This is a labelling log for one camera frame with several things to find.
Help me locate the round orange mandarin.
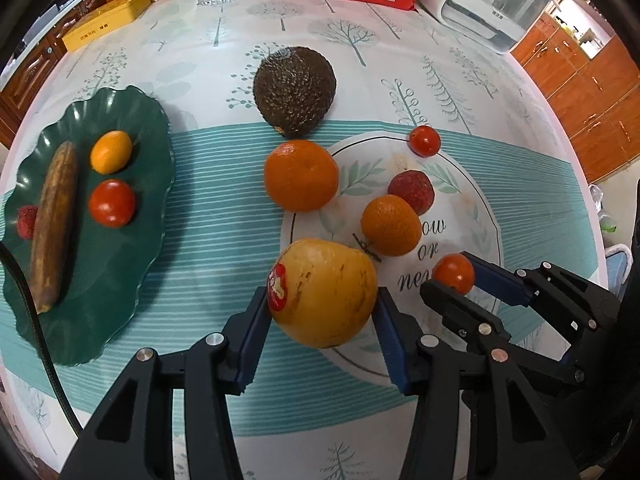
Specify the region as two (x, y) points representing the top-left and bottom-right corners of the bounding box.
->
(264, 140), (340, 212)

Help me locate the wooden cabinet right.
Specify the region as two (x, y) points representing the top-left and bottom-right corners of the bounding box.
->
(511, 13), (640, 183)

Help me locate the dark green leaf plate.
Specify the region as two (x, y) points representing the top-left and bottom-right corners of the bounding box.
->
(3, 86), (175, 366)

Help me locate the dark brown avocado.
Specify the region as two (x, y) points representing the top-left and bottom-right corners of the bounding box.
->
(253, 47), (336, 139)

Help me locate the patterned tablecloth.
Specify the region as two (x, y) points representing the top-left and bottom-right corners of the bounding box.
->
(1, 0), (608, 479)

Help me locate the large red tomato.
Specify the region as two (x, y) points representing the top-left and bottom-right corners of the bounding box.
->
(88, 179), (136, 229)

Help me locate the small yellow kumquat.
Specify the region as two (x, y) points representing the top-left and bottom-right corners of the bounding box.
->
(90, 130), (134, 174)

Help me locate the overripe brown banana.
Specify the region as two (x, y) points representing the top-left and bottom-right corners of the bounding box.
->
(29, 141), (79, 314)

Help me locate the red lychee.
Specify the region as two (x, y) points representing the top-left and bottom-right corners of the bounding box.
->
(387, 170), (435, 216)
(16, 205), (38, 240)

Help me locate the oval orange mandarin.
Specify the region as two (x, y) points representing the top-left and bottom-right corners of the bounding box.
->
(360, 194), (422, 257)

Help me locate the medium red cherry tomato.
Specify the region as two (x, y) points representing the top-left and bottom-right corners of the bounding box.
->
(432, 252), (475, 295)

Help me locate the wooden kitchen cabinet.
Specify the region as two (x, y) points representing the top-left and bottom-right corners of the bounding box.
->
(1, 0), (106, 148)

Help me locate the yellow tin box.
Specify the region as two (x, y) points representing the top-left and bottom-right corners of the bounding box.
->
(62, 0), (151, 52)

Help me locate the small red cherry tomato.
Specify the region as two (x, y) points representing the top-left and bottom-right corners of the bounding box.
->
(408, 126), (442, 157)

